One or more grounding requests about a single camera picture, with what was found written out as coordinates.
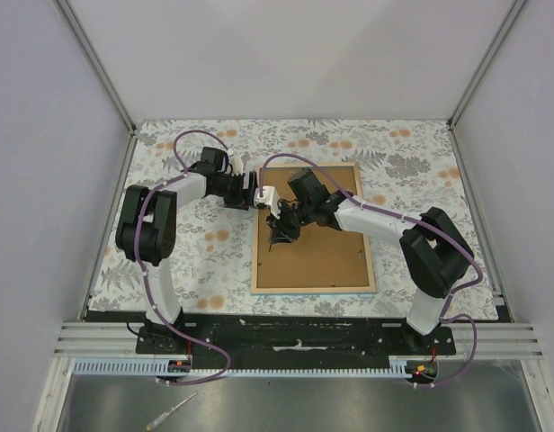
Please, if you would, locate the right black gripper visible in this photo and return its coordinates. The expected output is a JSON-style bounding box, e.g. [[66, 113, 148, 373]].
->
[[267, 200, 314, 246]]

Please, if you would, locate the blue picture frame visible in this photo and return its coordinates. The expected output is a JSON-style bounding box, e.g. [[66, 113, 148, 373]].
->
[[251, 162, 376, 295]]

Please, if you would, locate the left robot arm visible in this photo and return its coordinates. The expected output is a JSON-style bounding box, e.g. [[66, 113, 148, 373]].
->
[[115, 147, 258, 354]]

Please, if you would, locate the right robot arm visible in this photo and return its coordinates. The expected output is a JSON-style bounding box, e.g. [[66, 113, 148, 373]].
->
[[254, 168, 476, 355]]

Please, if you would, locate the floral patterned table mat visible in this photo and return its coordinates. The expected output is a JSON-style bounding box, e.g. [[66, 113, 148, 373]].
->
[[85, 118, 507, 319]]

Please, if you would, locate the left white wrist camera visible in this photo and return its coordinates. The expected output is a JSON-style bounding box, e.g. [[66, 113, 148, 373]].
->
[[228, 151, 245, 175]]

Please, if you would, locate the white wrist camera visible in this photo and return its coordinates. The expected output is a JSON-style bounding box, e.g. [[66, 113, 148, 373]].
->
[[228, 151, 245, 175], [254, 186, 281, 219]]

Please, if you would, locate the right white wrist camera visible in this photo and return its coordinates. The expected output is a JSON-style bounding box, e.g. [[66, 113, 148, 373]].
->
[[254, 186, 281, 219]]

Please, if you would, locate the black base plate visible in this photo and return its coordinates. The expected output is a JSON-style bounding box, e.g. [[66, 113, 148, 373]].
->
[[85, 310, 458, 371]]

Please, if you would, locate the light blue cable duct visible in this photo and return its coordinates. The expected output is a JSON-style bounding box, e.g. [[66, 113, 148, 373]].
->
[[73, 357, 414, 379]]

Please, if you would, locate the aluminium rail bar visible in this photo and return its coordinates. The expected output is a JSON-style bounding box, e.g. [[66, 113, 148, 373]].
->
[[54, 320, 143, 359]]

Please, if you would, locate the clear handled screwdriver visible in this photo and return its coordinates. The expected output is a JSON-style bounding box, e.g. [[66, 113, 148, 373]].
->
[[146, 391, 198, 431]]

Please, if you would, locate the left aluminium corner post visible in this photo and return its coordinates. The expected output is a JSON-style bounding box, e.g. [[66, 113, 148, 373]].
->
[[56, 0, 138, 136]]

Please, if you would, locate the aluminium corner post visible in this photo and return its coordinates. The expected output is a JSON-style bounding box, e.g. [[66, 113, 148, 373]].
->
[[56, 0, 138, 136], [447, 0, 529, 131]]

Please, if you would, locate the right aluminium corner post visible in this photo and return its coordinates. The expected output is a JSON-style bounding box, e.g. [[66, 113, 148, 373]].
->
[[447, 0, 529, 131]]

